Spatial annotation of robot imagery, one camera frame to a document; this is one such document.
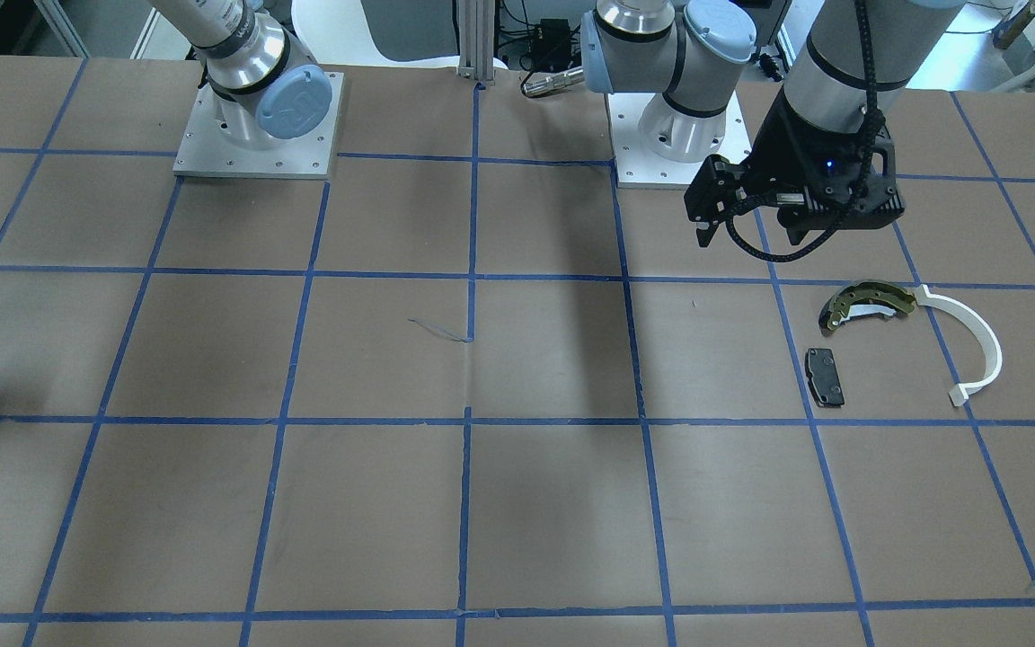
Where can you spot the olive brake shoe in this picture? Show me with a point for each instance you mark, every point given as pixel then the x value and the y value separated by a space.
pixel 864 299

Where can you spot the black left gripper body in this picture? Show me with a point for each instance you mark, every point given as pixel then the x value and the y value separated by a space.
pixel 780 141

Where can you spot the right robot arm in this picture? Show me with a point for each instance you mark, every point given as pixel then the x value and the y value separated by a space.
pixel 251 60

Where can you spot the aluminium frame post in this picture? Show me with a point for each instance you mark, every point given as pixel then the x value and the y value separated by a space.
pixel 475 40

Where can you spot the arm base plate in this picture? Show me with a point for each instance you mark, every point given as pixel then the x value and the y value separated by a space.
pixel 222 141
pixel 659 149

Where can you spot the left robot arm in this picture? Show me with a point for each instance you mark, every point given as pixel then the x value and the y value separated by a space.
pixel 857 59

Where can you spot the black brake pad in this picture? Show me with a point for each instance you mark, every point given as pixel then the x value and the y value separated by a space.
pixel 823 378

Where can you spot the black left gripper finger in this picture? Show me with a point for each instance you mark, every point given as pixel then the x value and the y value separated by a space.
pixel 799 222
pixel 716 196

